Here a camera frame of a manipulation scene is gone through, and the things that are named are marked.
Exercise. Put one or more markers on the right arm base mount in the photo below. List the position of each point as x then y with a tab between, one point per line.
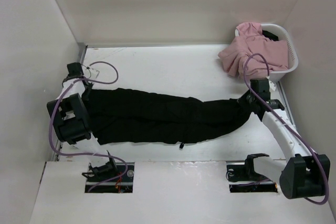
242	181

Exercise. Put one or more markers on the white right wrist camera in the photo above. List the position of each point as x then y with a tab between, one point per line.
272	85

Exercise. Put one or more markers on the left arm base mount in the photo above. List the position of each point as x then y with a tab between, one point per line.
111	177

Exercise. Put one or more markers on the black garment in basket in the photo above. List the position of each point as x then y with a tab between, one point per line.
270	35

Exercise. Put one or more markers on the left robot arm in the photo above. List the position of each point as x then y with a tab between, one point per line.
70	133

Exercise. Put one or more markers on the black trousers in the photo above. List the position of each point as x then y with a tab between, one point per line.
125	115

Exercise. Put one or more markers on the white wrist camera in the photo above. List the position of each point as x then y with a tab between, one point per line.
272	85
90	73

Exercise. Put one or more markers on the aluminium left table rail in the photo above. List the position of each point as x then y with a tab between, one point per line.
81	55

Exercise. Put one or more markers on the white laundry basket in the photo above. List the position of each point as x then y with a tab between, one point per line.
280	55

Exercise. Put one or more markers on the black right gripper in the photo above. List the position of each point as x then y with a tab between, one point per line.
249	92

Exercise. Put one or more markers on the pink garment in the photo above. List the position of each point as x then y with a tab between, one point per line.
238	63

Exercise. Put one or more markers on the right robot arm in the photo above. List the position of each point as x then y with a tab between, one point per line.
305	173

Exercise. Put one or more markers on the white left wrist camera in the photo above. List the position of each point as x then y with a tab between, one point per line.
90	73

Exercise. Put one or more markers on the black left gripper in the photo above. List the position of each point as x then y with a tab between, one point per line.
91	84

